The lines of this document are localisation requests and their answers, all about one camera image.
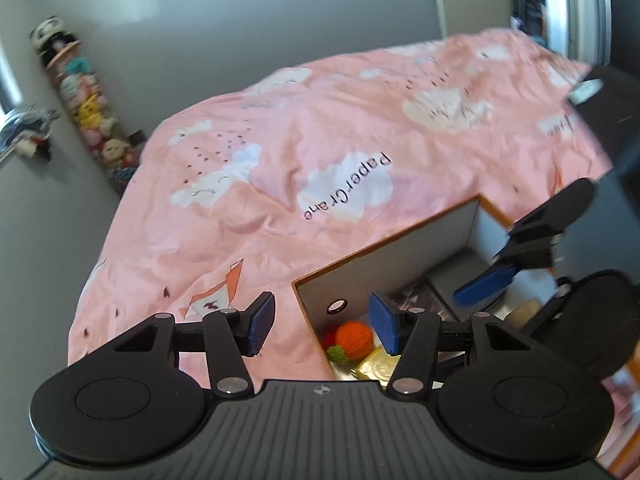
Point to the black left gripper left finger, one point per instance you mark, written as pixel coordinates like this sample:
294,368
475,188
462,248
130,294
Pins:
232,335

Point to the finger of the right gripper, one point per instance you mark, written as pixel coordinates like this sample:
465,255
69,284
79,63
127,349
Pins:
531,239
496,279

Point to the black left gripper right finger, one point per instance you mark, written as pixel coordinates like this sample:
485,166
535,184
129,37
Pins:
413,336

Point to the yellow round case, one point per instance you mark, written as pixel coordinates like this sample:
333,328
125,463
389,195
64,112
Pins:
378,366

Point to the orange crochet fruit toy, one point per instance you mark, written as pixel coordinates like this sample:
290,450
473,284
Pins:
348,342

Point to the dark grey booklet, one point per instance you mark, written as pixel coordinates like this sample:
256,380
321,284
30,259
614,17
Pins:
456,271

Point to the orange white cardboard box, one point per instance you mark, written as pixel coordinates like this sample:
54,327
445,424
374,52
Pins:
502,405

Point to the pink patterned duvet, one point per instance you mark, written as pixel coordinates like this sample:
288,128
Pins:
247,192

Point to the hanging plush toy column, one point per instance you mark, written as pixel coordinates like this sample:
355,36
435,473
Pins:
77,84

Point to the door handle with charm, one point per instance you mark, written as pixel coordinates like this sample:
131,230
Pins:
26,131

